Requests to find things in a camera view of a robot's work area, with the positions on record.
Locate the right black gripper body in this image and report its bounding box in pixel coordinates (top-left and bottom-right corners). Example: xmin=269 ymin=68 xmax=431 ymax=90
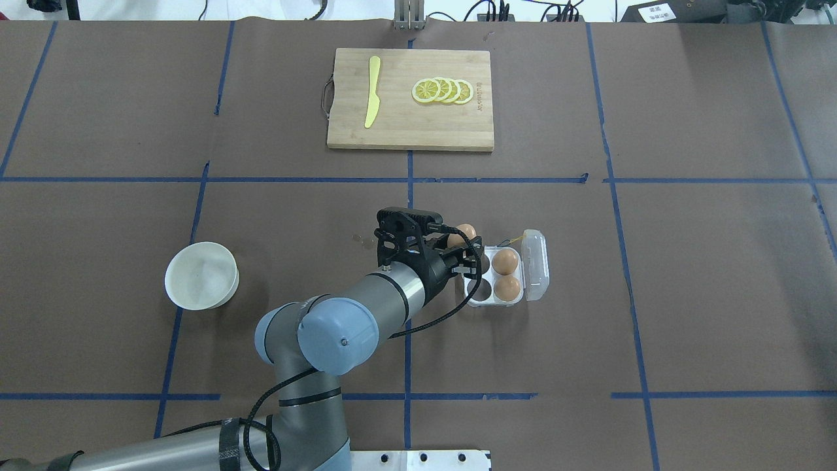
xmin=412 ymin=245 xmax=463 ymax=305

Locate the brown egg from bowl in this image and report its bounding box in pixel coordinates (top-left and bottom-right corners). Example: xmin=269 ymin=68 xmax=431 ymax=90
xmin=447 ymin=223 xmax=478 ymax=249

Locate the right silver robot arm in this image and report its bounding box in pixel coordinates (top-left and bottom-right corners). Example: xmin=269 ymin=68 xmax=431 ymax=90
xmin=2 ymin=237 xmax=484 ymax=470

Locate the brown egg upper slot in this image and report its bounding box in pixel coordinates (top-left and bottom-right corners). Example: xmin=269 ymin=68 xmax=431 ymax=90
xmin=491 ymin=247 xmax=520 ymax=275

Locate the brown egg slot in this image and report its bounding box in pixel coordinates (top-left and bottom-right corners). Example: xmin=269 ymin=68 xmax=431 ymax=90
xmin=494 ymin=275 xmax=522 ymax=302
xmin=491 ymin=247 xmax=520 ymax=275

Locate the clear plastic egg box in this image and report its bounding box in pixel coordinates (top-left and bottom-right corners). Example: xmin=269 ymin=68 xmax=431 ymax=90
xmin=468 ymin=229 xmax=551 ymax=307

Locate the brown egg lower slot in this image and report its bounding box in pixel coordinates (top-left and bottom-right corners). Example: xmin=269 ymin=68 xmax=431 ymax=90
xmin=494 ymin=275 xmax=522 ymax=302

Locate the black box with label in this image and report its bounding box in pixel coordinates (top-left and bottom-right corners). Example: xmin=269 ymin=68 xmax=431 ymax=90
xmin=618 ymin=1 xmax=728 ymax=24

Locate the wooden cutting board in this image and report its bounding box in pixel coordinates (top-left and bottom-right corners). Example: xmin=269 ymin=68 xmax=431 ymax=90
xmin=327 ymin=48 xmax=494 ymax=152

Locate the lemon slice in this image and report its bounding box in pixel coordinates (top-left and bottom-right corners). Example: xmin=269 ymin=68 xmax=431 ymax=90
xmin=441 ymin=78 xmax=461 ymax=103
xmin=433 ymin=77 xmax=454 ymax=103
xmin=411 ymin=78 xmax=442 ymax=103
xmin=453 ymin=78 xmax=473 ymax=105

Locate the yellow plastic knife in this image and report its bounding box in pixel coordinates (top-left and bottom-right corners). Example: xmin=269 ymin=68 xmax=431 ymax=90
xmin=364 ymin=56 xmax=382 ymax=129

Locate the white ceramic bowl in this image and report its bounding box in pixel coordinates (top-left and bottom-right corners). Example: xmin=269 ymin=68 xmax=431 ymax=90
xmin=163 ymin=241 xmax=240 ymax=311

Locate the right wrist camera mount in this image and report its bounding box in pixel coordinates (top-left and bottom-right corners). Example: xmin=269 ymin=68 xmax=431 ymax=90
xmin=374 ymin=207 xmax=443 ymax=268

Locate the aluminium frame post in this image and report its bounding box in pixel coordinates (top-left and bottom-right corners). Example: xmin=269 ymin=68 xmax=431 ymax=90
xmin=394 ymin=0 xmax=426 ymax=31

